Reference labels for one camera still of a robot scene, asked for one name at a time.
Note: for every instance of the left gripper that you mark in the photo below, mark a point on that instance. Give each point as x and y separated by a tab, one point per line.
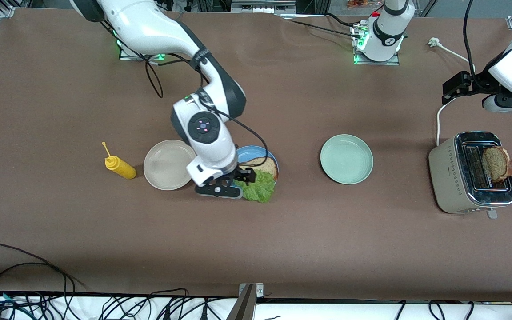
479	82

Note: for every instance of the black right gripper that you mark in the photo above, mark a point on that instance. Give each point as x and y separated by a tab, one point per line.
238	174

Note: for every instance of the green lettuce leaf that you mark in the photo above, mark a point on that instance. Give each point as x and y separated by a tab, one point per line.
260	189

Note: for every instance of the brown bread slice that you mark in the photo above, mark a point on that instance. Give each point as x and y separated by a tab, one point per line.
267	165
496	163

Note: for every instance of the yellow mustard squeeze bottle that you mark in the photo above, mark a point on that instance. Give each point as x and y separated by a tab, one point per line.
122	169

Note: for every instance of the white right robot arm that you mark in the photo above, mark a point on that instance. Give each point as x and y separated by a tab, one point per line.
149	26

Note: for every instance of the blue round plate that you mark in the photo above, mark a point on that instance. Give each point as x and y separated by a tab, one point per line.
249	153

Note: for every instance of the beige round plate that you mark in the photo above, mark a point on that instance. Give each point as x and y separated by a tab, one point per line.
162	164

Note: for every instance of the green round plate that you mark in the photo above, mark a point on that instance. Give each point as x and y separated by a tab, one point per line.
346	159

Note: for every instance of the beige chrome toaster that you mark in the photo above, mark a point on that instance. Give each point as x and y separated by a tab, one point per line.
445	178

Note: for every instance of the orange snack packet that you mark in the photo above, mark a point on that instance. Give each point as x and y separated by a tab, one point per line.
358	3

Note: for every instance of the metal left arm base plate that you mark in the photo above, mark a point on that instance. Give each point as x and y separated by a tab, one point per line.
371	63

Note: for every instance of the metal table edge bracket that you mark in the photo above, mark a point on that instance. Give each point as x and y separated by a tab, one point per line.
258	290

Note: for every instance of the dark aluminium profile post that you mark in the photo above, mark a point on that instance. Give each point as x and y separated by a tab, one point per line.
242	306

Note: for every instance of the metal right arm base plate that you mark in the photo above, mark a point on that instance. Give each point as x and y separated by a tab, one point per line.
125	56

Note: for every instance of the aluminium frame bar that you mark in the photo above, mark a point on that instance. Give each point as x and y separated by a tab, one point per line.
260	6

